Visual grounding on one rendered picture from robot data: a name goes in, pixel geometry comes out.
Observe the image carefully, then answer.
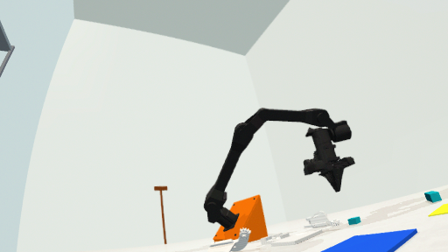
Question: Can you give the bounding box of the small teal block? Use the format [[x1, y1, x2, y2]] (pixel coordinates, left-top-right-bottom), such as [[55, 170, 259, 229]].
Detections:
[[424, 191, 442, 203]]

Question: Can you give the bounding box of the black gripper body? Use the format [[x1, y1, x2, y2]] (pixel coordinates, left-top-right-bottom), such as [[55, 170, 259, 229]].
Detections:
[[304, 142, 355, 175]]

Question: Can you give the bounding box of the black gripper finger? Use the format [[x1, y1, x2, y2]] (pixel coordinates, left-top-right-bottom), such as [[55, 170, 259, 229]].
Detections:
[[337, 167, 345, 192], [319, 168, 339, 193]]

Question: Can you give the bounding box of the white flat plate with holes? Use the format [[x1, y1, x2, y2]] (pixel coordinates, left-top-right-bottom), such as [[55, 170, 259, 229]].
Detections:
[[261, 233, 290, 245]]

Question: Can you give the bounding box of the small cyan cube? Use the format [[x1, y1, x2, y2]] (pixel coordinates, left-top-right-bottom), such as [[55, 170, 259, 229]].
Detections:
[[347, 216, 361, 225]]

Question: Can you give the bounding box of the blue flat plate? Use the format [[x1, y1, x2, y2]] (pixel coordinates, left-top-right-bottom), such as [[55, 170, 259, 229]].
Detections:
[[321, 228, 417, 252]]

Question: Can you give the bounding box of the yellow flat rectangular plate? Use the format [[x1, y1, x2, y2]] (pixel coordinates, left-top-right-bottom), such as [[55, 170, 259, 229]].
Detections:
[[428, 204, 448, 217]]

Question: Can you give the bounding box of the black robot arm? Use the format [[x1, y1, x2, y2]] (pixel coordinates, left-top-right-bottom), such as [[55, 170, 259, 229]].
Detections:
[[204, 108, 352, 232]]

